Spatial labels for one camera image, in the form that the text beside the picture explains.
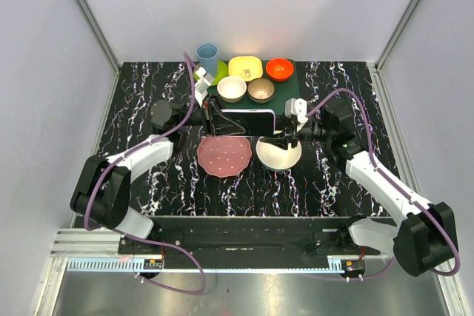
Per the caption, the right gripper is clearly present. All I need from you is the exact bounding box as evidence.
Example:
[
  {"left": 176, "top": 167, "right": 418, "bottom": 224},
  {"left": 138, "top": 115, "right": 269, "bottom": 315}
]
[{"left": 261, "top": 110, "right": 333, "bottom": 150}]

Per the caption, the phone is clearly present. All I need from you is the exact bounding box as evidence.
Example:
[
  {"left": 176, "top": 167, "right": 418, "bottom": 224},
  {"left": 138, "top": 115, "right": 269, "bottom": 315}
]
[{"left": 222, "top": 109, "right": 276, "bottom": 136}]

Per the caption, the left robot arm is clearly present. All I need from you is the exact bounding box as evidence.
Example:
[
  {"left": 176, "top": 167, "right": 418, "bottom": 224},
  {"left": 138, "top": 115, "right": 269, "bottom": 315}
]
[{"left": 70, "top": 96, "right": 248, "bottom": 254}]

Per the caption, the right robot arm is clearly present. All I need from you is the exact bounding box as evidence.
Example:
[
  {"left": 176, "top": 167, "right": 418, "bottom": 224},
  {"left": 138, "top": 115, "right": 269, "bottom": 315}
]
[{"left": 259, "top": 98, "right": 461, "bottom": 277}]

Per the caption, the large white bowl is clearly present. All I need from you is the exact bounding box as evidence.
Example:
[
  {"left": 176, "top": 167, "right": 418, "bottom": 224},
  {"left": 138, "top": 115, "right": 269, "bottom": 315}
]
[{"left": 256, "top": 137, "right": 302, "bottom": 172}]

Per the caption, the cream small bowl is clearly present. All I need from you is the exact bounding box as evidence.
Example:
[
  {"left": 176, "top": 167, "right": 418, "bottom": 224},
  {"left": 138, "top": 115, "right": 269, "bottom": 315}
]
[{"left": 217, "top": 76, "right": 247, "bottom": 104}]

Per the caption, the dark green mat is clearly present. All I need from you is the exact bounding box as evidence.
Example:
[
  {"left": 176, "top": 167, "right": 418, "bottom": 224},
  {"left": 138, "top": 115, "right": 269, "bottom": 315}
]
[{"left": 207, "top": 60, "right": 300, "bottom": 115}]

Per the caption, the lime green saucer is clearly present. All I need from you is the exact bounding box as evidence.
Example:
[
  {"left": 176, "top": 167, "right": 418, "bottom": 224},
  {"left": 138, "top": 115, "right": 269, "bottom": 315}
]
[{"left": 193, "top": 60, "right": 229, "bottom": 86}]

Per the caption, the pink dotted plate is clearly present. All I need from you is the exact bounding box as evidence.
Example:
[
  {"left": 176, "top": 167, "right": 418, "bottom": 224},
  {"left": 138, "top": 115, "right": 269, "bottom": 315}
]
[{"left": 197, "top": 136, "right": 252, "bottom": 178}]

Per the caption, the brown small bowl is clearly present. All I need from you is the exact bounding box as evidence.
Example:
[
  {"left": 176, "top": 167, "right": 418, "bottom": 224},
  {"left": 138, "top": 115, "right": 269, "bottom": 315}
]
[{"left": 247, "top": 78, "right": 276, "bottom": 104}]

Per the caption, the yellow square dish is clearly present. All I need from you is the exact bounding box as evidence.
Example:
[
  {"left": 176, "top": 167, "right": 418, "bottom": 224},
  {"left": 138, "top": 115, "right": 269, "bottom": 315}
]
[{"left": 228, "top": 56, "right": 263, "bottom": 82}]

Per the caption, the blue plastic cup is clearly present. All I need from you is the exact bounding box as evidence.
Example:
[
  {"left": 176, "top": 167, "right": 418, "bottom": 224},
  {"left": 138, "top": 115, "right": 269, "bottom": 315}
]
[{"left": 196, "top": 44, "right": 218, "bottom": 75}]

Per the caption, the orange red bowl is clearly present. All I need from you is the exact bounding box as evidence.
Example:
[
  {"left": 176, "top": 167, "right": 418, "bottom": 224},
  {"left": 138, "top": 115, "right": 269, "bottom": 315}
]
[{"left": 265, "top": 58, "right": 294, "bottom": 82}]

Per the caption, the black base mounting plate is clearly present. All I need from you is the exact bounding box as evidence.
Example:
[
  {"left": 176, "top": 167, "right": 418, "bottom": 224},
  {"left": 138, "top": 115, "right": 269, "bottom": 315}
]
[{"left": 117, "top": 215, "right": 382, "bottom": 258}]

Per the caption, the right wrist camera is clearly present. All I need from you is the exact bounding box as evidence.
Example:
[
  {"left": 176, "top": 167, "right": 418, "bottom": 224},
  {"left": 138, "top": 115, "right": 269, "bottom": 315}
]
[{"left": 284, "top": 98, "right": 308, "bottom": 131}]

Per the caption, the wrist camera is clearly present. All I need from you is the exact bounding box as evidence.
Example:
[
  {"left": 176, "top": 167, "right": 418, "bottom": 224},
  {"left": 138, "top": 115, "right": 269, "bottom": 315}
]
[
  {"left": 284, "top": 98, "right": 308, "bottom": 131},
  {"left": 194, "top": 67, "right": 214, "bottom": 107}
]

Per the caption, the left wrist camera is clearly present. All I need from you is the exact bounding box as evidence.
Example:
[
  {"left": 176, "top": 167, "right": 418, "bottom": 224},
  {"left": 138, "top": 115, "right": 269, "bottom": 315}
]
[{"left": 194, "top": 67, "right": 214, "bottom": 107}]

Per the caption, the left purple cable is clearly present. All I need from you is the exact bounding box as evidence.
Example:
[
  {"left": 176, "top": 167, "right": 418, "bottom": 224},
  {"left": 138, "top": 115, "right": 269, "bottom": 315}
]
[{"left": 83, "top": 51, "right": 208, "bottom": 295}]

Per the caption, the aluminium front rail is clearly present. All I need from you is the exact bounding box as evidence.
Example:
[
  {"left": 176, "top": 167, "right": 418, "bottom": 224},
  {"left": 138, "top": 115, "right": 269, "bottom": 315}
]
[{"left": 50, "top": 229, "right": 389, "bottom": 274}]

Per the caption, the left aluminium frame post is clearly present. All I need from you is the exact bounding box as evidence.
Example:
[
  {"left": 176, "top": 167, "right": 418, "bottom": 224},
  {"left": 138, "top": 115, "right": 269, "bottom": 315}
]
[{"left": 74, "top": 0, "right": 121, "bottom": 74}]

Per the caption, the aluminium frame post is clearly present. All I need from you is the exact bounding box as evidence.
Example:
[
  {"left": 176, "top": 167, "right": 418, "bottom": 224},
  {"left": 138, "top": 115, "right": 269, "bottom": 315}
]
[
  {"left": 74, "top": 0, "right": 121, "bottom": 74},
  {"left": 374, "top": 0, "right": 423, "bottom": 73}
]

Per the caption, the right aluminium frame post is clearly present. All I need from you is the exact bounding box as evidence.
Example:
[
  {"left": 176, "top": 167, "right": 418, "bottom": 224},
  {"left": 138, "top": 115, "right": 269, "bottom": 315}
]
[{"left": 374, "top": 0, "right": 423, "bottom": 73}]

